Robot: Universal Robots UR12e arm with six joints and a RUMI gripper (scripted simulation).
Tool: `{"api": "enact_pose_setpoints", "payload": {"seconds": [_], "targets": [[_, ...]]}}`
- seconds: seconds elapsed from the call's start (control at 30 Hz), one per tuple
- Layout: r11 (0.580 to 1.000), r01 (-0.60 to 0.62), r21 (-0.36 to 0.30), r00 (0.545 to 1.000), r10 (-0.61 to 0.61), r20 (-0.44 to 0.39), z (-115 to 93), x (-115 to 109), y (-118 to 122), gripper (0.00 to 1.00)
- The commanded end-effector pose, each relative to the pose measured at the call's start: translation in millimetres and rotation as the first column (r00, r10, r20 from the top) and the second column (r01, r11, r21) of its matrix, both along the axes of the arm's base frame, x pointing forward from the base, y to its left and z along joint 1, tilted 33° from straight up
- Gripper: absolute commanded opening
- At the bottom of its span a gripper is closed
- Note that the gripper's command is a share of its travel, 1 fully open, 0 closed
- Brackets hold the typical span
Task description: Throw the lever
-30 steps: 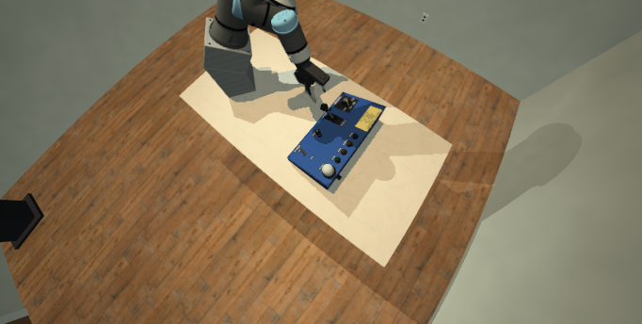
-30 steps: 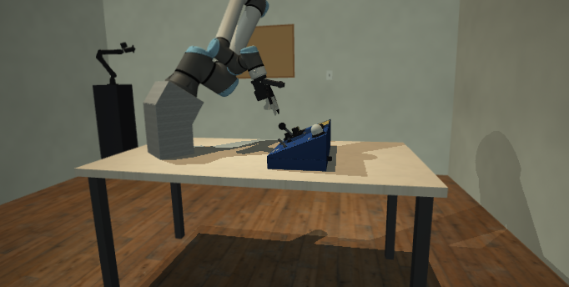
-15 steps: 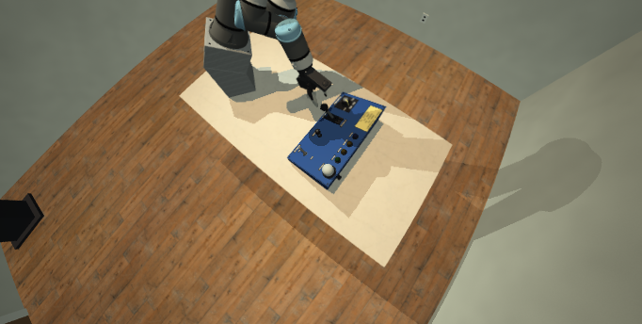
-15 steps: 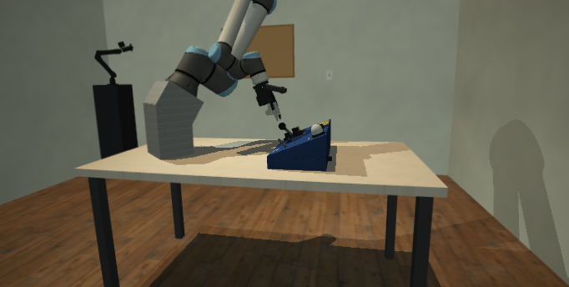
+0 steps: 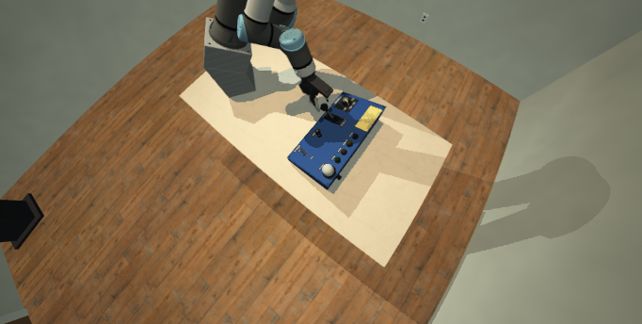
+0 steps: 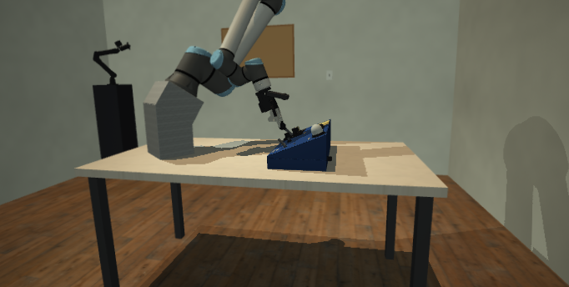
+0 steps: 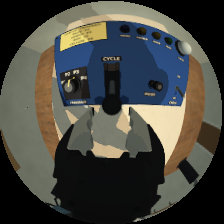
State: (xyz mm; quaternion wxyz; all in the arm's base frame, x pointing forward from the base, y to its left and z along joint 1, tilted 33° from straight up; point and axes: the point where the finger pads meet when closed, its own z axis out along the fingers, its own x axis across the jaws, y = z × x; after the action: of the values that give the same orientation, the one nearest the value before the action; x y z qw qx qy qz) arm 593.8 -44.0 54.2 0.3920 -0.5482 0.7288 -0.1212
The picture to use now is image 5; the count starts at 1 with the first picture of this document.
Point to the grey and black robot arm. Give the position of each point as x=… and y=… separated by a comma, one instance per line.
x=259, y=25

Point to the blue control console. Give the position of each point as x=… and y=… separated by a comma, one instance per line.
x=332, y=140

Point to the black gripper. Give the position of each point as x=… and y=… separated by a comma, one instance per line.
x=306, y=87

